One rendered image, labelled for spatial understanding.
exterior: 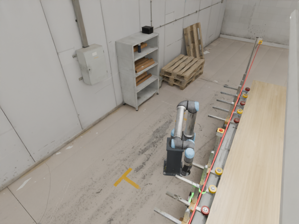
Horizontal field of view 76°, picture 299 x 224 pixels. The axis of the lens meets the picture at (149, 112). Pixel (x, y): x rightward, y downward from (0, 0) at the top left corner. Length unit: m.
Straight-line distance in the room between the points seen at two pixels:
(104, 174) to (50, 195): 0.85
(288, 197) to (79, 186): 3.12
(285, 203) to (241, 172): 1.92
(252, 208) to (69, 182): 2.61
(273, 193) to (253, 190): 0.19
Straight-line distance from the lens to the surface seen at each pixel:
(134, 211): 3.06
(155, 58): 4.68
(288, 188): 0.58
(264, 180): 2.50
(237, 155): 2.61
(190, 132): 2.65
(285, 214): 0.54
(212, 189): 2.23
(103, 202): 3.19
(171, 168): 3.23
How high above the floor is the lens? 2.78
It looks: 38 degrees down
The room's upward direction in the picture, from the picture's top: 2 degrees counter-clockwise
